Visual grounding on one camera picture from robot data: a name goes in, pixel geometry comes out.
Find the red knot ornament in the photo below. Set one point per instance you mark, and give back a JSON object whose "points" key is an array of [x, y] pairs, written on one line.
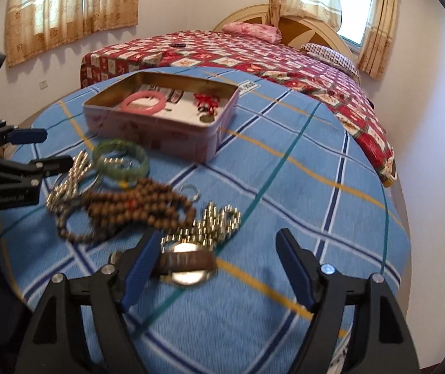
{"points": [[203, 99]]}

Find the red patterned bedspread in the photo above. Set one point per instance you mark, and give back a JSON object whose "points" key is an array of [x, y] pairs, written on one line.
{"points": [[323, 78]]}

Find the bangles and jewellery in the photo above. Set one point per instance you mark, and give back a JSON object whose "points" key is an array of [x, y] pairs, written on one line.
{"points": [[76, 171]]}

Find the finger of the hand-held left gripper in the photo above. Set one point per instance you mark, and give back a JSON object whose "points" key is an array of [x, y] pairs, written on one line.
{"points": [[27, 136], [56, 165]]}

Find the striped pillow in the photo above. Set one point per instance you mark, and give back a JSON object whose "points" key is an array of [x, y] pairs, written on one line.
{"points": [[331, 56]]}

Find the pink tin box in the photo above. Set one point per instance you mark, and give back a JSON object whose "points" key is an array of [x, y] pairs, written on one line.
{"points": [[148, 136]]}

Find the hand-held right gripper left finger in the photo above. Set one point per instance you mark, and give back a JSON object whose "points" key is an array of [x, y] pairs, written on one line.
{"points": [[142, 268]]}

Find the white blanket label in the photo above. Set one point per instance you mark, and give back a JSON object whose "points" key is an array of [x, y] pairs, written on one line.
{"points": [[247, 85]]}

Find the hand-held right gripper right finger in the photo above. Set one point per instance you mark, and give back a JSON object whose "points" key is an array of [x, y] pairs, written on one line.
{"points": [[296, 270]]}

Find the small black object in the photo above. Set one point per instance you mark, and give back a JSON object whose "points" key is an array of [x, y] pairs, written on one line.
{"points": [[177, 45]]}

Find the wide beige patterned curtain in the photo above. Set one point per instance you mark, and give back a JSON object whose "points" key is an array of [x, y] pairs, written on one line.
{"points": [[70, 11]]}

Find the blue plaid blanket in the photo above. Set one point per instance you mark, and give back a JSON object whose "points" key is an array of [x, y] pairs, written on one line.
{"points": [[284, 187]]}

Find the wall socket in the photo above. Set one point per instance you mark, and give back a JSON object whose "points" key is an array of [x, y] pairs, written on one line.
{"points": [[43, 84]]}

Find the pink bangle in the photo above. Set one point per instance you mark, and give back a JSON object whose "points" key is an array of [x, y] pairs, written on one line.
{"points": [[125, 103]]}

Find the pink pillow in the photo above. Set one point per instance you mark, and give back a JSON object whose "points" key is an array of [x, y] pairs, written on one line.
{"points": [[251, 31]]}

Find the window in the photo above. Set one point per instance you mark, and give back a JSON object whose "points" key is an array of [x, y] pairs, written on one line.
{"points": [[357, 7]]}

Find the cream wooden headboard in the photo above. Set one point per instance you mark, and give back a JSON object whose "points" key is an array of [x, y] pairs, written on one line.
{"points": [[253, 17]]}

